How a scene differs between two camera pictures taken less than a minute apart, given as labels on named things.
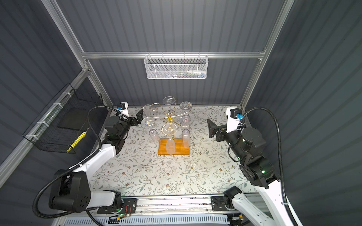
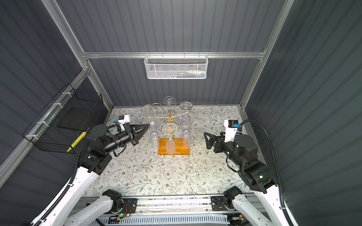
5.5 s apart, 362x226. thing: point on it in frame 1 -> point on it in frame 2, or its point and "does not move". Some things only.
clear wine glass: (170, 129) does not move
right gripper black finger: (212, 128) -> (209, 142)
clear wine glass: (185, 105) does not move
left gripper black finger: (139, 116) -> (140, 127)
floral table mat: (169, 150) does not move
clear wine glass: (146, 110) does not move
